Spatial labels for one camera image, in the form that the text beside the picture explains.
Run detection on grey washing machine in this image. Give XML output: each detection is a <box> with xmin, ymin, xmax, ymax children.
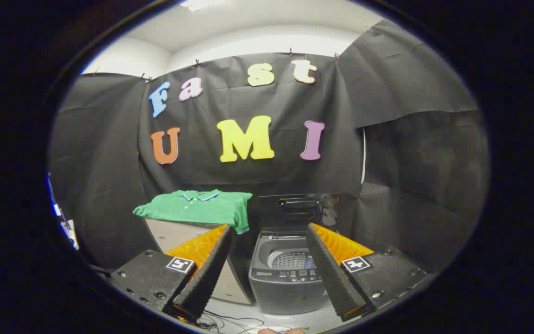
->
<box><xmin>248</xmin><ymin>230</ymin><xmax>335</xmax><ymax>316</ymax></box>

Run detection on dark washing machine lid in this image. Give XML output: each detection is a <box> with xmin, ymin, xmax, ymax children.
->
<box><xmin>259</xmin><ymin>194</ymin><xmax>327</xmax><ymax>231</ymax></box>

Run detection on green polo shirt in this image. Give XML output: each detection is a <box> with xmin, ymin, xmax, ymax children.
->
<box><xmin>133</xmin><ymin>189</ymin><xmax>254</xmax><ymax>235</ymax></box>

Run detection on ceiling light panel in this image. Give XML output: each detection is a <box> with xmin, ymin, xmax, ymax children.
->
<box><xmin>179</xmin><ymin>0</ymin><xmax>225</xmax><ymax>12</ymax></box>

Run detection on thin black floor cables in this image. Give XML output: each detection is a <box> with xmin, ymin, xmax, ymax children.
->
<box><xmin>197</xmin><ymin>310</ymin><xmax>305</xmax><ymax>334</ymax></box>

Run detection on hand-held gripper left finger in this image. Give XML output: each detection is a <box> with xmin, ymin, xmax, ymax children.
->
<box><xmin>109</xmin><ymin>225</ymin><xmax>233</xmax><ymax>324</ymax></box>

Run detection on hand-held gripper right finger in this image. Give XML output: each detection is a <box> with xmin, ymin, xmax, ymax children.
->
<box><xmin>305</xmin><ymin>223</ymin><xmax>429</xmax><ymax>323</ymax></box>

